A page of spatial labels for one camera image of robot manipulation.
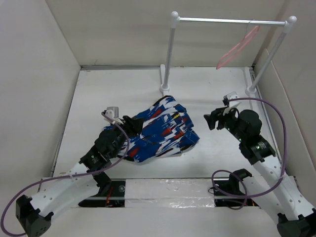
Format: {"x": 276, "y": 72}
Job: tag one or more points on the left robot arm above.
{"x": 87, "y": 178}

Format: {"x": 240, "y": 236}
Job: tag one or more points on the blue patterned trousers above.
{"x": 167, "y": 131}

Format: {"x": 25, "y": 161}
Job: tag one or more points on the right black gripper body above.
{"x": 229, "y": 120}

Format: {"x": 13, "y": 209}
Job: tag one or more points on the white metal clothes rack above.
{"x": 176, "y": 19}

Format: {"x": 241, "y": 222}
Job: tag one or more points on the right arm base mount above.
{"x": 233, "y": 186}

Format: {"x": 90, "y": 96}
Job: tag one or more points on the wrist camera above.
{"x": 229, "y": 103}
{"x": 111, "y": 115}

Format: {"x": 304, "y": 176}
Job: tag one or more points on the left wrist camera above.
{"x": 111, "y": 115}

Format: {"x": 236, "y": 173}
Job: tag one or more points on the pink clothes hanger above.
{"x": 233, "y": 52}

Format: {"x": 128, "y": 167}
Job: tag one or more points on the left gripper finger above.
{"x": 137, "y": 125}
{"x": 127, "y": 118}

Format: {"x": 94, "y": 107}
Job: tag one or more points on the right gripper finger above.
{"x": 215, "y": 113}
{"x": 211, "y": 121}

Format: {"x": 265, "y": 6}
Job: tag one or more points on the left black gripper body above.
{"x": 129, "y": 130}

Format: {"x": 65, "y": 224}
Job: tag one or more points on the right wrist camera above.
{"x": 229, "y": 103}

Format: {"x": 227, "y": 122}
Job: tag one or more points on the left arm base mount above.
{"x": 112, "y": 198}

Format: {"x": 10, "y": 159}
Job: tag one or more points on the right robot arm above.
{"x": 293, "y": 215}

